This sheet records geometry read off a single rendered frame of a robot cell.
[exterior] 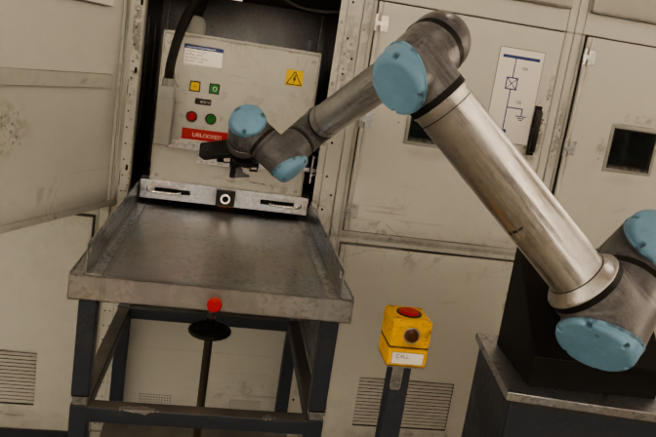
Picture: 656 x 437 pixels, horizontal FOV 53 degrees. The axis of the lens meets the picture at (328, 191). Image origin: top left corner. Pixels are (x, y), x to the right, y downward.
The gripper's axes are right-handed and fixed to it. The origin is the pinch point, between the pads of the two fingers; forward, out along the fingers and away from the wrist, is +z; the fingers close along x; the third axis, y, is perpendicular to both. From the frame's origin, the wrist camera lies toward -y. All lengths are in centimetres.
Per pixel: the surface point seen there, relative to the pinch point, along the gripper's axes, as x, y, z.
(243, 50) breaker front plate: 37.9, -0.6, -4.5
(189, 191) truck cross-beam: -3.0, -12.2, 17.9
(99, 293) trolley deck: -47, -25, -39
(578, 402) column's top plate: -63, 76, -55
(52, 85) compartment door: 8, -48, -25
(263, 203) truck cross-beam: -4.0, 11.5, 18.5
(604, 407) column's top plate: -64, 81, -56
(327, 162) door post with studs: 8.7, 30.1, 7.4
